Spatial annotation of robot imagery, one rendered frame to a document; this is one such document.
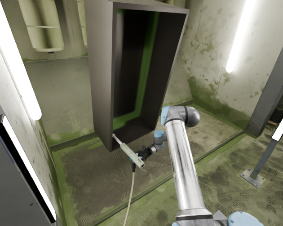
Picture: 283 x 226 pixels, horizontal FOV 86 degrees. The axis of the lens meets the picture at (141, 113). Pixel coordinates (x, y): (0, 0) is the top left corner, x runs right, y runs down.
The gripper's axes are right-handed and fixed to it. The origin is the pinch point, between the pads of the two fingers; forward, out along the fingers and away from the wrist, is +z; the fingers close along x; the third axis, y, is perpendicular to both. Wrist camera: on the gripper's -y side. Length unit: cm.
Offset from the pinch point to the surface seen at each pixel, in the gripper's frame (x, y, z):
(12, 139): -14, -68, 65
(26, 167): -16, -54, 65
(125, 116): 58, -3, -31
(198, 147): -8, 44, -112
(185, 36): 126, -82, -221
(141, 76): 49, -53, -47
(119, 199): 0.0, 47.3, 14.4
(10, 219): -16, -32, 77
